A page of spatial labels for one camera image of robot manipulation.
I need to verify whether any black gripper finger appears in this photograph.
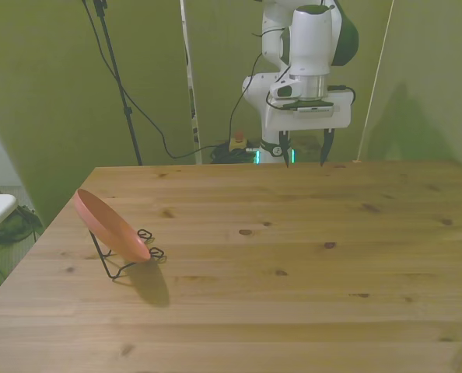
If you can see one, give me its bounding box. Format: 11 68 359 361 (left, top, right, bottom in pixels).
319 128 335 168
278 130 292 169

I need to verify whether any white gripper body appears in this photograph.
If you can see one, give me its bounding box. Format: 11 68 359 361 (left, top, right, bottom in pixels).
264 89 352 132

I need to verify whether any pink round plate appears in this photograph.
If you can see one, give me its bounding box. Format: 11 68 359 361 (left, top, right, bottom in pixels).
73 188 152 262

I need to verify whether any emergency stop button box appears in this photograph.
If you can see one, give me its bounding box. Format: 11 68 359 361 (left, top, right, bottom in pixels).
230 131 248 152

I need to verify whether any white vertical pole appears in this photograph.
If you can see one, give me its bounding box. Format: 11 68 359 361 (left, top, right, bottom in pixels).
180 0 203 165

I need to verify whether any black tripod stand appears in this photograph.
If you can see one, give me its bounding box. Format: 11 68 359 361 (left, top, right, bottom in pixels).
81 0 144 166

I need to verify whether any dark green bag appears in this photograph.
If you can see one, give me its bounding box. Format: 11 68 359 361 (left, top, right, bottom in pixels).
0 207 42 246

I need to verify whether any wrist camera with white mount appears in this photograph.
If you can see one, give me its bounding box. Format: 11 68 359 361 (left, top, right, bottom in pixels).
268 75 339 115

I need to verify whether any black cable bundle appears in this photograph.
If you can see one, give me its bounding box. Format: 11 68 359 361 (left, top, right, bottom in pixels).
209 141 261 165

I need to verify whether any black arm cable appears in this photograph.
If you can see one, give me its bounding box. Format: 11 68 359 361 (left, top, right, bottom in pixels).
228 27 294 151

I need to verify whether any white hanging cord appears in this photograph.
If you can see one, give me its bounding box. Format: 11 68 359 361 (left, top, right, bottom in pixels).
354 0 396 164

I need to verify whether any black tripod cable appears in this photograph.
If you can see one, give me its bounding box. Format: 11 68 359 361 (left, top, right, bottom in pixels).
81 0 224 160

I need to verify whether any black wire plate stand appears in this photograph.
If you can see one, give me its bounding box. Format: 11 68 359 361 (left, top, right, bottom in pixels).
88 228 166 281

